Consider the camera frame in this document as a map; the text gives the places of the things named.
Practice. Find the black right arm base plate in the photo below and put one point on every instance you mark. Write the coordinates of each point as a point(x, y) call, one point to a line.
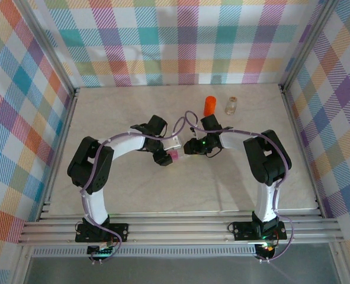
point(242, 230)

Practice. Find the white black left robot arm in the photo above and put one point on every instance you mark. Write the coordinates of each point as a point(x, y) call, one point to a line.
point(96, 204)

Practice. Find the aluminium side rail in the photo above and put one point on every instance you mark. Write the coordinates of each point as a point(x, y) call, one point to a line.
point(302, 151)
point(59, 154)

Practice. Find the aluminium mounting rail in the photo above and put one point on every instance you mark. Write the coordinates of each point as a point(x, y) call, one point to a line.
point(177, 229)

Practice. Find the grey metal base panel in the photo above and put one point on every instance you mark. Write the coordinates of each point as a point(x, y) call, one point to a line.
point(177, 270)

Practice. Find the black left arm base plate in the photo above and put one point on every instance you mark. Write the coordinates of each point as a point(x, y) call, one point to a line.
point(118, 232)

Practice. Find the clear glass pill bottle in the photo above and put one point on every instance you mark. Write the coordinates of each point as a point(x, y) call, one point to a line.
point(231, 106)

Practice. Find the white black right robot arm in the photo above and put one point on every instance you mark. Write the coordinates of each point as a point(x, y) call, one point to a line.
point(268, 204)

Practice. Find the orange plastic pill bottle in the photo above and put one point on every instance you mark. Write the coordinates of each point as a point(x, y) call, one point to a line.
point(210, 105)

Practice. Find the pink pill organizer box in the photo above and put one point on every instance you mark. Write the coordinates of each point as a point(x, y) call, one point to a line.
point(174, 155)

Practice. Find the aluminium frame post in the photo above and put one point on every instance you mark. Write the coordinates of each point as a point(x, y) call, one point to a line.
point(47, 50)
point(308, 47)

